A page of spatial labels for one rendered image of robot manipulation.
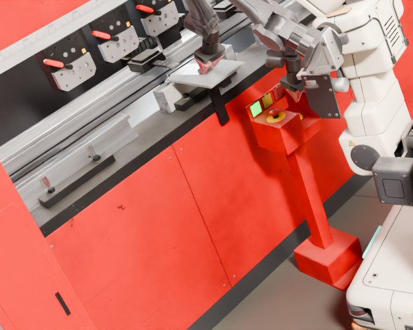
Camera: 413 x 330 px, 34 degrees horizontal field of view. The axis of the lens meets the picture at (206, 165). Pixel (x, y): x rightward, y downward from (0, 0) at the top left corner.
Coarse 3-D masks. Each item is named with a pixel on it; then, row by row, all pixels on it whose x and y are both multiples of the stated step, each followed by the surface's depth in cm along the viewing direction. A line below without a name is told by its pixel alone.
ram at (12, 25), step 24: (0, 0) 205; (24, 0) 210; (48, 0) 215; (72, 0) 220; (120, 0) 232; (0, 24) 206; (24, 24) 211; (48, 24) 216; (72, 24) 222; (0, 48) 208; (0, 72) 209
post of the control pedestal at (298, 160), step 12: (288, 156) 258; (300, 156) 256; (300, 168) 257; (300, 180) 261; (312, 180) 263; (300, 192) 266; (312, 192) 265; (312, 204) 266; (312, 216) 270; (324, 216) 273; (312, 228) 275; (324, 228) 274; (324, 240) 276
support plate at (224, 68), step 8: (224, 64) 246; (232, 64) 244; (240, 64) 241; (208, 72) 245; (216, 72) 243; (224, 72) 240; (232, 72) 239; (168, 80) 253; (176, 80) 249; (184, 80) 246; (192, 80) 244; (200, 80) 242; (208, 80) 239; (216, 80) 237
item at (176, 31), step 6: (168, 30) 251; (174, 30) 253; (156, 36) 249; (162, 36) 249; (168, 36) 251; (174, 36) 253; (180, 36) 255; (162, 42) 250; (168, 42) 252; (174, 42) 254; (180, 42) 257; (162, 48) 251; (168, 48) 254
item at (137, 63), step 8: (136, 56) 275; (144, 56) 272; (152, 56) 272; (160, 56) 274; (128, 64) 276; (136, 64) 271; (144, 64) 269; (152, 64) 271; (160, 64) 267; (168, 64) 264; (176, 64) 261; (144, 72) 270
